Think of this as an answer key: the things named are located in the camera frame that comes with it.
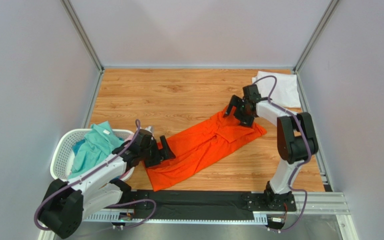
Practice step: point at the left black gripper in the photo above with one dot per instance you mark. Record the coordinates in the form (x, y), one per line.
(166, 153)

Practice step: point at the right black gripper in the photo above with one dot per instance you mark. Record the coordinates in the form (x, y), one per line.
(241, 108)

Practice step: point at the orange t-shirt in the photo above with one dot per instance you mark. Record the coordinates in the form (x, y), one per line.
(201, 146)

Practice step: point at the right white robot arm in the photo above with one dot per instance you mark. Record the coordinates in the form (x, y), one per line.
(296, 144)

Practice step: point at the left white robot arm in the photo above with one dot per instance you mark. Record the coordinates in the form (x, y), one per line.
(85, 186)

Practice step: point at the folded white t-shirt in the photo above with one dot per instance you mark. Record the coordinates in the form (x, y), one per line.
(285, 93)

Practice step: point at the teal t-shirt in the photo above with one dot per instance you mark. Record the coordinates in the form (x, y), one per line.
(96, 146)

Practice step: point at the white laundry basket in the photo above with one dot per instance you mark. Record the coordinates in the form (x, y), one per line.
(63, 157)

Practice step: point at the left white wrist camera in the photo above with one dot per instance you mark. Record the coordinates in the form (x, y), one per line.
(150, 129)

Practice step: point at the aluminium rail frame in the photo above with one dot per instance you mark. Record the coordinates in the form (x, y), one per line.
(314, 203)

